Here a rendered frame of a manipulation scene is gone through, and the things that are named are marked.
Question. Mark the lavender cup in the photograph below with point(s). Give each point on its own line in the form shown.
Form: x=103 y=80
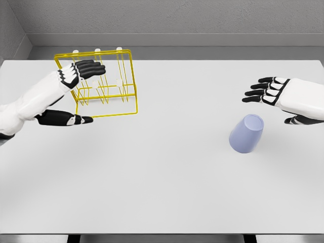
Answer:
x=245 y=136

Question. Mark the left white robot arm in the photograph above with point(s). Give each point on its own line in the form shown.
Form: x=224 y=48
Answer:
x=8 y=119

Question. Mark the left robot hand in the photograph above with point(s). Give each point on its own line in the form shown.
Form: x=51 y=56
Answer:
x=48 y=88

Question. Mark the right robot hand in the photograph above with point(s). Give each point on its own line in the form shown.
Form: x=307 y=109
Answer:
x=301 y=96

